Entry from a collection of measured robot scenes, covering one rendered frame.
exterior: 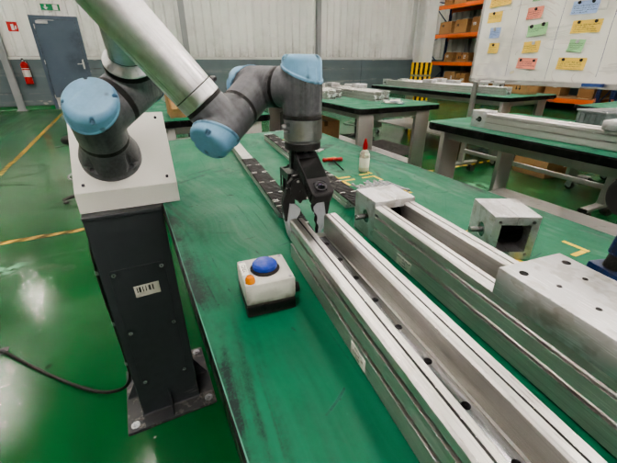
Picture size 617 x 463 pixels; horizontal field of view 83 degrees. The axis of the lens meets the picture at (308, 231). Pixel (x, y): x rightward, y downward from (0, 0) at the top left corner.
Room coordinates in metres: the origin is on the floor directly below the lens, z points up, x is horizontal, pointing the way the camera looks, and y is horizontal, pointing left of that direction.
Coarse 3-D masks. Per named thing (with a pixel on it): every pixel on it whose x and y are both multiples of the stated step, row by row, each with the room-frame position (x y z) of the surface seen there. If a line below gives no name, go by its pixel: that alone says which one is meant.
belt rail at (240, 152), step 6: (240, 144) 1.54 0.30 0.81; (234, 150) 1.48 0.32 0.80; (240, 150) 1.44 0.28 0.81; (240, 156) 1.35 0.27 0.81; (246, 156) 1.33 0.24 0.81; (246, 168) 1.23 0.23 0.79; (258, 186) 1.04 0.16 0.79; (264, 192) 0.98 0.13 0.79; (270, 204) 0.90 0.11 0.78; (276, 210) 0.83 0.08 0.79
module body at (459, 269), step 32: (384, 224) 0.65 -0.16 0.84; (416, 224) 0.66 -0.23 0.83; (448, 224) 0.59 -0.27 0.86; (416, 256) 0.54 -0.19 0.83; (448, 256) 0.47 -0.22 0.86; (480, 256) 0.50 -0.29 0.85; (448, 288) 0.47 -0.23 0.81; (480, 288) 0.40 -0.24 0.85; (480, 320) 0.39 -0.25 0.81; (512, 320) 0.35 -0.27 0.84; (512, 352) 0.34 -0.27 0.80; (544, 352) 0.30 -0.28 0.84; (544, 384) 0.29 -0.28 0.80; (576, 384) 0.27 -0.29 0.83; (608, 384) 0.24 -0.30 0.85; (576, 416) 0.25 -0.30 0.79; (608, 416) 0.24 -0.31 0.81; (608, 448) 0.22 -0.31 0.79
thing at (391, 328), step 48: (336, 240) 0.58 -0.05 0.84; (336, 288) 0.41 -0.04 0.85; (384, 288) 0.42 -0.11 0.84; (384, 336) 0.30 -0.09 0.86; (432, 336) 0.32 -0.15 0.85; (384, 384) 0.28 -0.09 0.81; (432, 384) 0.23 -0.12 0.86; (480, 384) 0.25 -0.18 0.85; (432, 432) 0.20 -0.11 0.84; (480, 432) 0.19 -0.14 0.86; (528, 432) 0.19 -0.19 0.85
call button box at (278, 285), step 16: (272, 256) 0.52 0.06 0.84; (240, 272) 0.47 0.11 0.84; (256, 272) 0.46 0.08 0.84; (272, 272) 0.46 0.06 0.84; (288, 272) 0.47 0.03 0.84; (240, 288) 0.49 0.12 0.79; (256, 288) 0.43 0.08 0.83; (272, 288) 0.44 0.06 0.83; (288, 288) 0.45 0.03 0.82; (256, 304) 0.44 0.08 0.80; (272, 304) 0.44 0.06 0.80; (288, 304) 0.45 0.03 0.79
